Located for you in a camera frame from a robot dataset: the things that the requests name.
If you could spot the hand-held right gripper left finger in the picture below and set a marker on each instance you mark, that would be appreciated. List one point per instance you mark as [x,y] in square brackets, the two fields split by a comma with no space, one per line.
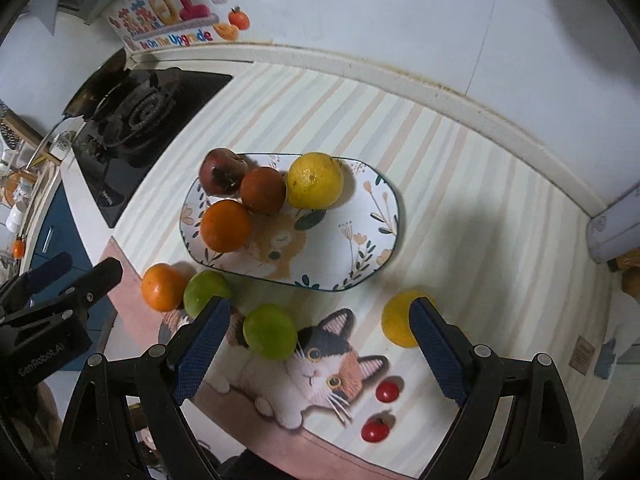
[202,345]

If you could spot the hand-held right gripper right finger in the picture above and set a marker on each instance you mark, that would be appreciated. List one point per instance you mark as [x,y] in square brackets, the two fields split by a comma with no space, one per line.
[440,350]

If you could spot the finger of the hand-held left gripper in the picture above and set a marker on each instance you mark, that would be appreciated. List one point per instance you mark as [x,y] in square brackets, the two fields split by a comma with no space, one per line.
[47,271]
[95,282]

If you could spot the yellow lemon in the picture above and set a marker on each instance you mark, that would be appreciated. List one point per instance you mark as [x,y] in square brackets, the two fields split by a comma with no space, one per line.
[397,320]

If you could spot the green lime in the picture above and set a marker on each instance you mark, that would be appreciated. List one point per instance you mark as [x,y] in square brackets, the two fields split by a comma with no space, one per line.
[270,332]
[200,292]

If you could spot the oval floral cat plate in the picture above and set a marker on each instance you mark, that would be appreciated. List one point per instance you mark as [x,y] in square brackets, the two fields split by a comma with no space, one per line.
[340,250]

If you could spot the small orange ball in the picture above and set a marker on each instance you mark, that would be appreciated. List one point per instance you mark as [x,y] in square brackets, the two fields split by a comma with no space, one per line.
[18,249]

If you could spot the blue cabinet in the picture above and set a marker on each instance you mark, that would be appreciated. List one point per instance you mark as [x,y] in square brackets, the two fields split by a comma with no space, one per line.
[55,220]

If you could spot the orange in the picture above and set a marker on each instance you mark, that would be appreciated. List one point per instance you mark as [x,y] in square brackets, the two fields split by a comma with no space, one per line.
[225,225]
[162,287]

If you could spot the red cherry tomato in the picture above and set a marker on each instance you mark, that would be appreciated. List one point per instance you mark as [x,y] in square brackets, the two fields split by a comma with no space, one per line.
[374,430]
[386,391]

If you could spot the dish rack with dishes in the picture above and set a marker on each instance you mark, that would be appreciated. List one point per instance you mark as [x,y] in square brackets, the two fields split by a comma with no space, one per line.
[17,185]

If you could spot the white cup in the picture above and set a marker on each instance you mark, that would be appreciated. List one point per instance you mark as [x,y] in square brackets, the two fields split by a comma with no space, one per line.
[62,145]

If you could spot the small brown card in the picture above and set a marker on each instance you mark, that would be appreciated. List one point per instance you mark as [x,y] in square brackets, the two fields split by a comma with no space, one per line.
[582,355]

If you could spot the striped cat printed mat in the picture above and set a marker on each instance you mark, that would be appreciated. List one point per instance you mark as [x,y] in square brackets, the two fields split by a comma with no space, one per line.
[450,185]

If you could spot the red-orange persimmon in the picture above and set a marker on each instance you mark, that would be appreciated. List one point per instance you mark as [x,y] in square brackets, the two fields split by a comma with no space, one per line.
[262,190]

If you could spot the dark red apple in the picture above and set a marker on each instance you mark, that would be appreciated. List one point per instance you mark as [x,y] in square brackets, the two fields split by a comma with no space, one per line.
[220,170]

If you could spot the white blue bag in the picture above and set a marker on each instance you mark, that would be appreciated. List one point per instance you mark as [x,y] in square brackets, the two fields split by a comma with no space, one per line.
[617,350]

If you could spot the black wok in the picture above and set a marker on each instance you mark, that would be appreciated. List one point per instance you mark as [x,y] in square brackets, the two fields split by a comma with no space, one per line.
[97,85]

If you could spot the large yellow citrus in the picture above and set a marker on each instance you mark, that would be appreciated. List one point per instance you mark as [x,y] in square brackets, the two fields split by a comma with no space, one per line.
[315,180]

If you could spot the brown round item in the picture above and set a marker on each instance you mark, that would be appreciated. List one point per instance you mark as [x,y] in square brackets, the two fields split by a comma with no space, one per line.
[630,280]

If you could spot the black gas stove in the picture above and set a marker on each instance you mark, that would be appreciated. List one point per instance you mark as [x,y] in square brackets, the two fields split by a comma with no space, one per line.
[200,90]

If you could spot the colourful wall sticker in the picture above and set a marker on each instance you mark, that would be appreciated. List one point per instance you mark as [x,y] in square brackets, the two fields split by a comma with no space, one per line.
[170,10]

